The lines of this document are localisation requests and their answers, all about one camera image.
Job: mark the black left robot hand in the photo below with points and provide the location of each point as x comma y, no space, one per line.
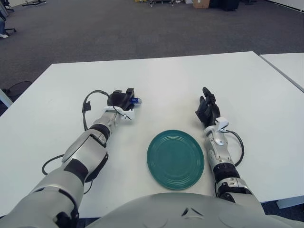
118,99

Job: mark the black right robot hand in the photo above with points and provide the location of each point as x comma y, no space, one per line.
209,111

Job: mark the blue purple gum pack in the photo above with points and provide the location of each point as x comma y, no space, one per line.
137,101

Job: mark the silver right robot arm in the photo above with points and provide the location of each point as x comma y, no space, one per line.
219,152

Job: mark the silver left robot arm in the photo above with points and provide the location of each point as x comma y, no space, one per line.
83,147

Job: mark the green ribbed plate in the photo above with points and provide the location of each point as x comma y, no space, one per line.
175,159

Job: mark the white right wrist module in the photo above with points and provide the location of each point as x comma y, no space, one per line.
223,123

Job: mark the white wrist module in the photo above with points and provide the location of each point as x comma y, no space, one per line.
130,116
223,123

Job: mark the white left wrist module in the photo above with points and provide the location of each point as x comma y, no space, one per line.
130,116

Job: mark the white neighbouring table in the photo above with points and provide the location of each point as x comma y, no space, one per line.
287,67

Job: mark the brown cardboard box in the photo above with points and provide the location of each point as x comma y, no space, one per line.
201,3

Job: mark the grey robot torso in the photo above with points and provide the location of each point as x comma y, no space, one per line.
166,211

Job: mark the black cabinet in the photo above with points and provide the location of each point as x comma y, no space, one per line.
228,4

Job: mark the white table leg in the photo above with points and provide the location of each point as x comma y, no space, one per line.
5,97

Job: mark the black stand base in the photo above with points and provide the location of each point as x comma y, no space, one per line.
34,2

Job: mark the black office chair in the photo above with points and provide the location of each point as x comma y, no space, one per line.
10,29

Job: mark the seated person's leg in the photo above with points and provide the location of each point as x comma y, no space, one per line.
2,27

